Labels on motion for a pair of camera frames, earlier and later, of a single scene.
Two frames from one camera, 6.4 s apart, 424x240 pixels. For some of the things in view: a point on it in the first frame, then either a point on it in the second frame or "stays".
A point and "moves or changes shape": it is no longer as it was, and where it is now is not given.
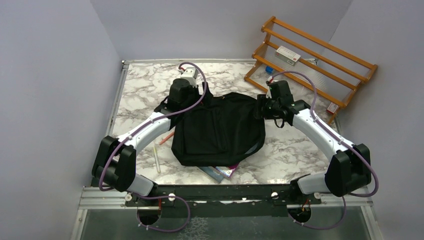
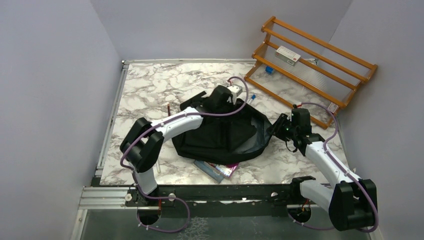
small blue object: (269, 69) stays
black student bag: (224, 129) moves or changes shape
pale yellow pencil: (156, 160) stays
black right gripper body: (267, 108) → (283, 128)
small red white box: (332, 108) stays
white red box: (287, 55) stays
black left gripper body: (193, 96) → (229, 107)
